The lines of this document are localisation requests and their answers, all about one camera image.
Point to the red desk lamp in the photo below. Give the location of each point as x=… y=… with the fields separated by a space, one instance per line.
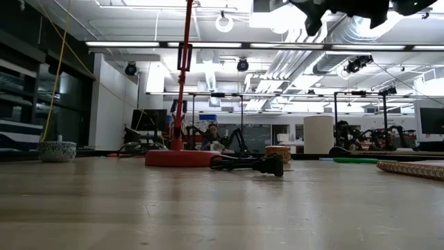
x=180 y=159

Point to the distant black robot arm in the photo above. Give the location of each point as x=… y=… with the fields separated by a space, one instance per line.
x=237 y=135

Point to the white cylinder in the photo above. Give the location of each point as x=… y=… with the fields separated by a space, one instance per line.
x=318 y=135

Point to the distant black robot arms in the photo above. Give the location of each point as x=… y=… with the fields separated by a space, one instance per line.
x=376 y=139

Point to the white cased display screen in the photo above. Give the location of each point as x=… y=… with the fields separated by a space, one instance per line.
x=431 y=121

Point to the green marker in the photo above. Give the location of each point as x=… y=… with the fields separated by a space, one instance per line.
x=357 y=160

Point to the blue pen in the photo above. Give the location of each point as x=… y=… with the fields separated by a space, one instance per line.
x=325 y=159

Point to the small yellow round container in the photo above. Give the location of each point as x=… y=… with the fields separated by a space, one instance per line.
x=277 y=152

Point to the pink spiral notebook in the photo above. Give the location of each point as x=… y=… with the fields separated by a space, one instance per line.
x=412 y=169

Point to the person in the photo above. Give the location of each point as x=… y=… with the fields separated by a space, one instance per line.
x=212 y=133

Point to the black computer monitor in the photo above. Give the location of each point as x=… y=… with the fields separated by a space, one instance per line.
x=149 y=119

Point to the orange pen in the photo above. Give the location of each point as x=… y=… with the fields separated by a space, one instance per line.
x=112 y=155

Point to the patterned ceramic bowl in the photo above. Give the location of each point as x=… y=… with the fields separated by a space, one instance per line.
x=57 y=152

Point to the dark storage shelving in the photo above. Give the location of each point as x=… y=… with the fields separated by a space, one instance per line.
x=21 y=104

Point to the distant black frame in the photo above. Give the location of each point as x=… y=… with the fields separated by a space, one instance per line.
x=359 y=93
x=216 y=94

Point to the black aluminium rig frame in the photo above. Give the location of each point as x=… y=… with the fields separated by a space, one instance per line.
x=163 y=44

